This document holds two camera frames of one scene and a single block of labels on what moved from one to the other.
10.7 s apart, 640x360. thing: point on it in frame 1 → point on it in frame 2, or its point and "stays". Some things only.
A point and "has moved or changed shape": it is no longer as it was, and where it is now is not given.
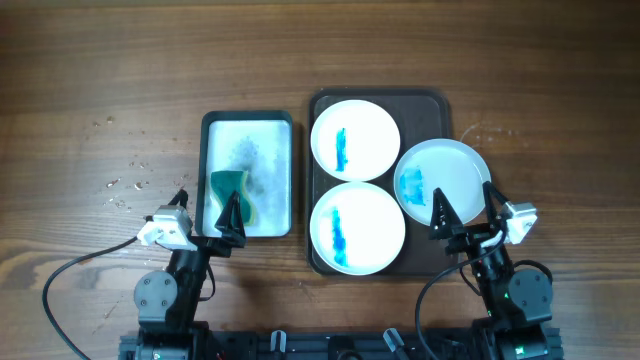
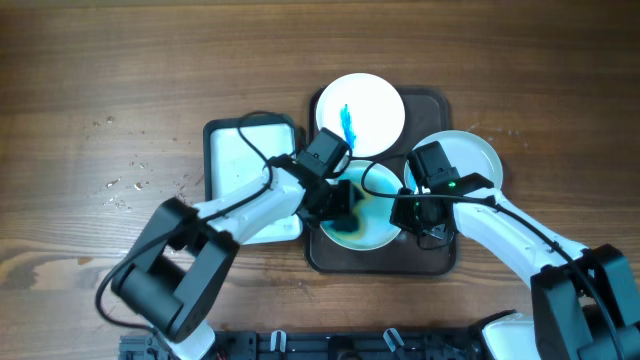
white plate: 355,140 has moved or changed shape
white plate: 357,229 has moved or changed shape
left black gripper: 230,237 → 343,210
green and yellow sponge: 225,183 → 351,224
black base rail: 336,346 stays
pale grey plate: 452,165 has moved or changed shape
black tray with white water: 259,142 stays
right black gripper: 470,233 → 413,218
